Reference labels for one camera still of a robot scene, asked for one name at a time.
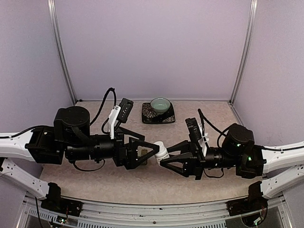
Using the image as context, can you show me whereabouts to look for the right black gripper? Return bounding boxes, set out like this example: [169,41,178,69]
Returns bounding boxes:
[160,141,240,182]

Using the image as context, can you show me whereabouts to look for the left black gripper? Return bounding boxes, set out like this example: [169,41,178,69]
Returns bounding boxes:
[66,126,160,170]

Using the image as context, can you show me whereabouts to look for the green three-compartment pill box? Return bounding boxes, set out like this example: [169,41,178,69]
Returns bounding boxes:
[139,148,149,166]

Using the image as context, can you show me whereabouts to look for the white pill bottle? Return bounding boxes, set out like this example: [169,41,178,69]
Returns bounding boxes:
[154,141,170,165]

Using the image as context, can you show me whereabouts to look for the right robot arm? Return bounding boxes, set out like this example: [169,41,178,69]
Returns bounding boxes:
[160,123,304,211]

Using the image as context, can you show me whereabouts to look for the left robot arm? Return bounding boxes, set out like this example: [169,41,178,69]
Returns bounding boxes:
[0,104,160,211]

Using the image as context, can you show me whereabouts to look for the black floral square plate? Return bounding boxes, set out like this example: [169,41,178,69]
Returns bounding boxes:
[142,103,175,124]

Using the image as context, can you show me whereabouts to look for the celadon green bowl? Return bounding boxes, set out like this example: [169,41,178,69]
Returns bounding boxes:
[150,97,171,114]

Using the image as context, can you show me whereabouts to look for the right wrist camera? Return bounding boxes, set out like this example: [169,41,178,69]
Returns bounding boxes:
[185,118,209,156]

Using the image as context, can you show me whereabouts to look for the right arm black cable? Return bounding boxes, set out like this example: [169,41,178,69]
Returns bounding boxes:
[197,108,230,148]

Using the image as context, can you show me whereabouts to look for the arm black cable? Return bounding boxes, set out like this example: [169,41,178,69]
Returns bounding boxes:
[197,108,230,148]
[89,87,117,125]

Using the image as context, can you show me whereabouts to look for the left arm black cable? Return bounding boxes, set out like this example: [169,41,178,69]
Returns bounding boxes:
[89,87,117,125]

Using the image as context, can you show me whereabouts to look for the front aluminium rail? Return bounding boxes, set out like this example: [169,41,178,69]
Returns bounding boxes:
[19,187,293,228]

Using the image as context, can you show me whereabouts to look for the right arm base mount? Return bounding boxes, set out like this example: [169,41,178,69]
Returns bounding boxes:
[226,180,268,216]

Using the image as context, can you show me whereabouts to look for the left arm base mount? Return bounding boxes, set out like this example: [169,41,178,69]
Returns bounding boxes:
[41,182,83,217]

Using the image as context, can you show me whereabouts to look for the right aluminium frame post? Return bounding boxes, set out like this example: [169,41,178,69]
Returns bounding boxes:
[229,0,258,106]

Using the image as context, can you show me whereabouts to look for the aluminium frame post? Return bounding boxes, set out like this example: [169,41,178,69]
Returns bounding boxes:
[229,0,258,106]
[47,0,77,105]

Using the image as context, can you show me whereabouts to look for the left aluminium frame post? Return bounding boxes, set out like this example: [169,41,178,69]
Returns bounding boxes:
[47,0,77,105]

